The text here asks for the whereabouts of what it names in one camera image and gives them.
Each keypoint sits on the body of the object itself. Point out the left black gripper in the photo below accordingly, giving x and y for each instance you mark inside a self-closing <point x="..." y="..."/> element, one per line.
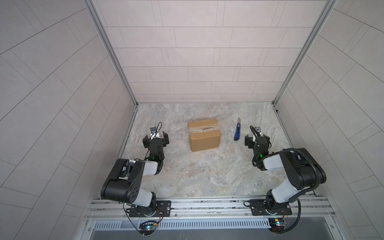
<point x="155" y="142"/>

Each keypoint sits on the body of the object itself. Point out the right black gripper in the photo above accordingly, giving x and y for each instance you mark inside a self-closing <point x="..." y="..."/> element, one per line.
<point x="257" y="142"/>

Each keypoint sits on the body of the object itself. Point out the blue utility knife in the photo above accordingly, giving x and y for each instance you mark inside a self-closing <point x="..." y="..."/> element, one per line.
<point x="238" y="130"/>

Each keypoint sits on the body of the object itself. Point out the brown taped cardboard box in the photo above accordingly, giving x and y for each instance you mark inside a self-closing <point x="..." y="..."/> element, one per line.
<point x="204" y="135"/>

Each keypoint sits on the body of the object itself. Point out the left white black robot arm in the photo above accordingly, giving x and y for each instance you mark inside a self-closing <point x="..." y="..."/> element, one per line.
<point x="123" y="183"/>

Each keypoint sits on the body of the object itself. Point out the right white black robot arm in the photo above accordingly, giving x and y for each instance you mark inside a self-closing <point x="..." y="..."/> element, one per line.
<point x="303" y="173"/>

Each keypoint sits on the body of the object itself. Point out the right green circuit board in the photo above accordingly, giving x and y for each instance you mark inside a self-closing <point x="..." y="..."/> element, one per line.
<point x="277" y="224"/>

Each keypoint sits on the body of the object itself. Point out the green circuit board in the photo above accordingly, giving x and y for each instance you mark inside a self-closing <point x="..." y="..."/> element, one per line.
<point x="147" y="228"/>
<point x="277" y="224"/>

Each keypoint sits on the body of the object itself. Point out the left green circuit board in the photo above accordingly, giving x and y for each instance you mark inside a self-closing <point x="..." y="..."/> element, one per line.
<point x="147" y="228"/>

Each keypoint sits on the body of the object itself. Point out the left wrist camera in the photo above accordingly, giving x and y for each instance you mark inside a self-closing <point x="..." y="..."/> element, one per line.
<point x="154" y="132"/>

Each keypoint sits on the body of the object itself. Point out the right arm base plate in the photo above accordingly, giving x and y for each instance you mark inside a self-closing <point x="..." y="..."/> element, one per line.
<point x="268" y="208"/>

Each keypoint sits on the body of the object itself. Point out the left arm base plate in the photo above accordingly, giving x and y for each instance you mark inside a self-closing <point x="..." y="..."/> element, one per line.
<point x="160" y="209"/>

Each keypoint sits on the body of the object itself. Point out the aluminium front rail frame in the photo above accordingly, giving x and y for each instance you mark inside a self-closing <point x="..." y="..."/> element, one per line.
<point x="213" y="218"/>

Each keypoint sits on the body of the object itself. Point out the left aluminium corner post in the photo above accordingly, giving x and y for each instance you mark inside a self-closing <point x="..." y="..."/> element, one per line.
<point x="107" y="44"/>

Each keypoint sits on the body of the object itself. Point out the aluminium corner post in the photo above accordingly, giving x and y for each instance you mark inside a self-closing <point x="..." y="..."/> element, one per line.
<point x="107" y="44"/>
<point x="329" y="6"/>

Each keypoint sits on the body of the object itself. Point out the right aluminium corner post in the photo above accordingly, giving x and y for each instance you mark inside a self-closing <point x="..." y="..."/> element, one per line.
<point x="329" y="6"/>

